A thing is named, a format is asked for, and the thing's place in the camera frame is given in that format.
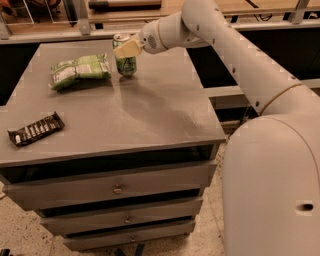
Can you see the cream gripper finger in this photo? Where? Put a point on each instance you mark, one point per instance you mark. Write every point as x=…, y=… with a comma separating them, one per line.
x=131, y=48

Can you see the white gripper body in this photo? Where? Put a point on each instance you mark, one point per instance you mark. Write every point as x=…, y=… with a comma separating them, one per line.
x=149, y=39

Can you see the green soda can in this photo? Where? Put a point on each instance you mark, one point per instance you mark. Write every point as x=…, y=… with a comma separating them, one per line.
x=125, y=66

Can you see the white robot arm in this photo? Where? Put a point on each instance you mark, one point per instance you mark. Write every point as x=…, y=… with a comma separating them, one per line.
x=271, y=168

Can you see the green jalapeno chip bag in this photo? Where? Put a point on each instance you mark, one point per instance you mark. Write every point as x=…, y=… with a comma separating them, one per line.
x=67, y=73

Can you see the dark object on shelf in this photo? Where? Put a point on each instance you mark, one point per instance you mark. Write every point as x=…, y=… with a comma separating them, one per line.
x=112, y=5

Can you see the grey drawer cabinet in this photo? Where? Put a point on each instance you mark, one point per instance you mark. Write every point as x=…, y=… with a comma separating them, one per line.
x=159, y=116

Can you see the grey metal railing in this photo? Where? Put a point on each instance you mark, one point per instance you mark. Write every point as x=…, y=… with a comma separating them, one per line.
x=74, y=20

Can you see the top grey drawer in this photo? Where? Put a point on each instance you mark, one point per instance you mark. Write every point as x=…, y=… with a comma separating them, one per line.
x=96, y=187

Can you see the grey drawer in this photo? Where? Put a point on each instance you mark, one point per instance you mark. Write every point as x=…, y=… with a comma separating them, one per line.
x=130, y=235
x=96, y=187
x=122, y=216

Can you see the black snack bar wrapper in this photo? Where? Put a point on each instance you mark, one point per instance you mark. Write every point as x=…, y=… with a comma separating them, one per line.
x=37, y=130

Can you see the middle grey drawer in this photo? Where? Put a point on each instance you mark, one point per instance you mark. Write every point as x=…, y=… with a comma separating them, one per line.
x=122, y=216

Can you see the bottom grey drawer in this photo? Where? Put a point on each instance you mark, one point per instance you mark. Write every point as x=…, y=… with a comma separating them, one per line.
x=130, y=235

